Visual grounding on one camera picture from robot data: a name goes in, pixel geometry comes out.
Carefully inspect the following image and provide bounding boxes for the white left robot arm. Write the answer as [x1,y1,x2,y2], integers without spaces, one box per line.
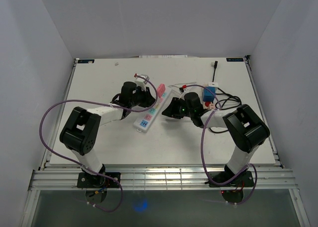
[59,81,159,187]

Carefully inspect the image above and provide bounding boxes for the white multicolour power strip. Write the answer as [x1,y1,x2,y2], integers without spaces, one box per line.
[133,87,172,133]

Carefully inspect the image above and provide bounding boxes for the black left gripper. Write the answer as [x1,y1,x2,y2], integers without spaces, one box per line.
[129,85,155,108]

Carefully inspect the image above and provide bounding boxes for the black power cord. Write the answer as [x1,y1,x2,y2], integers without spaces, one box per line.
[208,60,243,134]

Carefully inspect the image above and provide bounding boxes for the blue cube socket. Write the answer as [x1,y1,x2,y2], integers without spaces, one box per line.
[202,86,216,102]

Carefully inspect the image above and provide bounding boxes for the beige red power strip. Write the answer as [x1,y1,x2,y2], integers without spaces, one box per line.
[201,82,216,111]

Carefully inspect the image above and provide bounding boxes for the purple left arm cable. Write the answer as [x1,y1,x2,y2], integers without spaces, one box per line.
[39,75,159,213]

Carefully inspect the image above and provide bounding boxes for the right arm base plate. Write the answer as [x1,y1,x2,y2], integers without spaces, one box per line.
[204,171,255,188]

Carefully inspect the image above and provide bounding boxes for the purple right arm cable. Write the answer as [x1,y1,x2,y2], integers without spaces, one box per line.
[186,84,257,205]

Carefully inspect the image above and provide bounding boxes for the white power cord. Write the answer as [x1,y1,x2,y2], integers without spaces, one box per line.
[167,80,207,93]

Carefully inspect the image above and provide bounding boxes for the papers at back edge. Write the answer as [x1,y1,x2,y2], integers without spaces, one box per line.
[138,55,197,59]

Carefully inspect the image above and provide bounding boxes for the white usb charger plug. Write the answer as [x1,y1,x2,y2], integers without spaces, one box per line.
[208,82,219,87]

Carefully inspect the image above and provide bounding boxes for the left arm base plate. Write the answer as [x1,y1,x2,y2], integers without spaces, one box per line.
[77,172,119,188]

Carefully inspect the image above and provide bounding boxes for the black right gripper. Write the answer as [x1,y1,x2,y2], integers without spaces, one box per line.
[161,97,193,119]

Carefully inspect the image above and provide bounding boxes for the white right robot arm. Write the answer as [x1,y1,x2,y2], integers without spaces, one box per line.
[161,92,270,186]

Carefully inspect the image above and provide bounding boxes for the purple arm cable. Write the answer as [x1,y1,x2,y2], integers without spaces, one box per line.
[186,84,257,205]
[39,75,159,213]

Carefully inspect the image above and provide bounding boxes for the pink plug adapter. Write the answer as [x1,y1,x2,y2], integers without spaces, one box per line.
[157,83,166,97]

